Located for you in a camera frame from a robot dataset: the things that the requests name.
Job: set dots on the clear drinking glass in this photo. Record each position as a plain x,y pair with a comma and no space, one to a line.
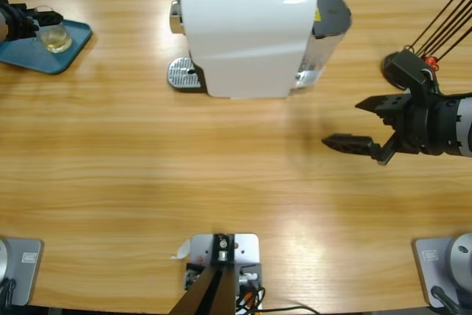
57,42

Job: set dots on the teal plastic tray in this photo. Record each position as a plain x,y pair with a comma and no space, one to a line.
79,34

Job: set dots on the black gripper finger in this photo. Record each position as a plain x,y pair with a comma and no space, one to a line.
49,20
383,103
350,143

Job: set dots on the white capsule coffee machine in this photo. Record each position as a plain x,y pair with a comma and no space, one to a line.
250,42

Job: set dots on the dark camera mount post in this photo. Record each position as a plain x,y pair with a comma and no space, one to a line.
210,293

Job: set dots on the metal grille drip tray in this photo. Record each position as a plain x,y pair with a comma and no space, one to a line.
180,73

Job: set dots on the red coffee capsule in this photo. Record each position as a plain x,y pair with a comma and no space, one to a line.
430,61

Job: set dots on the grey base plate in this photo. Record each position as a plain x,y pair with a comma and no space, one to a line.
427,267
27,274

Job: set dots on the white paper tape strip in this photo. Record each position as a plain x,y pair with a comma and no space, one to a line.
182,250

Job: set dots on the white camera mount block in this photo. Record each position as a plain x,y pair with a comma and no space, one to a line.
247,248

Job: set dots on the clear water tank dark lid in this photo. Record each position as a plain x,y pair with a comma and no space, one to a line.
332,12

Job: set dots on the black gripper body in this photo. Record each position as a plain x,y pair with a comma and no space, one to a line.
424,127
20,21

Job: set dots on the black capsule holder with rods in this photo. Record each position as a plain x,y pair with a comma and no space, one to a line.
389,66

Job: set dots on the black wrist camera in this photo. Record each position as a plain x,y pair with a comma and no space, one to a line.
411,69

